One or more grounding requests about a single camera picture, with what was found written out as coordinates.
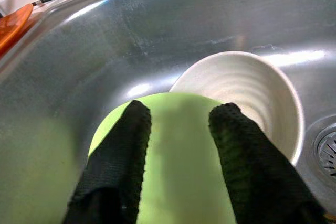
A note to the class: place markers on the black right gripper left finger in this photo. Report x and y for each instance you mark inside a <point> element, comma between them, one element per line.
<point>118,161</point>

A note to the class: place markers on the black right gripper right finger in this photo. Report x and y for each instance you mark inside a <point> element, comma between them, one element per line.
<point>257,169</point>

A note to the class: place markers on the green plate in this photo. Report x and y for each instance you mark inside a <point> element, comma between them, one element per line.
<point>181,169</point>

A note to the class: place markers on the white ribbed bowl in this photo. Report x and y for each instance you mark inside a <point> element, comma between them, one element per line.
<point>249,85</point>

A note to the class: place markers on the metal sink drain strainer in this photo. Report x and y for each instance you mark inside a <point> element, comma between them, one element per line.
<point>328,150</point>

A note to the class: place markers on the stainless steel sink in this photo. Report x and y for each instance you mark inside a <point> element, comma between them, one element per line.
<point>157,37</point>

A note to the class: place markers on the orange plate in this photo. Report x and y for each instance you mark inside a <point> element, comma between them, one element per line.
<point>13,27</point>

